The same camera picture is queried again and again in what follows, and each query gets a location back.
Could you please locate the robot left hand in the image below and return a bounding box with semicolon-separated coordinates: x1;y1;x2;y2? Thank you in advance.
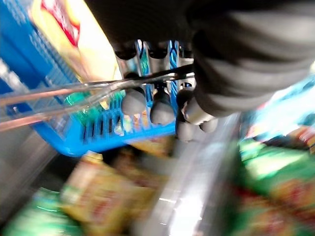
85;0;315;143

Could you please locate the silver metal basket handle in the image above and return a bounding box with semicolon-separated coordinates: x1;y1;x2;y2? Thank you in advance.
0;71;195;133
0;64;195;108

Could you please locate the blue plastic shopping basket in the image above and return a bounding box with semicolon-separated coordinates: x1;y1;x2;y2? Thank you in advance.
0;0;196;158

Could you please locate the cyan snack bag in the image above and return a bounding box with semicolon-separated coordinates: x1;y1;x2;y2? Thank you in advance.
243;75;315;150

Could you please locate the silver metal shelf divider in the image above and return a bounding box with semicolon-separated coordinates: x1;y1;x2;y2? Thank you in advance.
131;114;243;236

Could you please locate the green snack bag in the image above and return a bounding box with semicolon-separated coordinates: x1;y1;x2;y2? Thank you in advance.
63;90;125;121
230;137;315;236
0;188;83;236

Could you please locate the yellow snack bag red logo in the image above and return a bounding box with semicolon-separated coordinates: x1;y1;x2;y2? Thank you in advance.
30;0;124;83

